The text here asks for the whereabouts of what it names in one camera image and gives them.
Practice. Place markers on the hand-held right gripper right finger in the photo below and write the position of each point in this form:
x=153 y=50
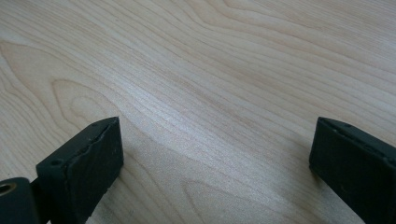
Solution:
x=358 y=168

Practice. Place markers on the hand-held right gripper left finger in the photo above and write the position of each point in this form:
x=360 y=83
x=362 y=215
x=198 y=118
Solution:
x=84 y=168

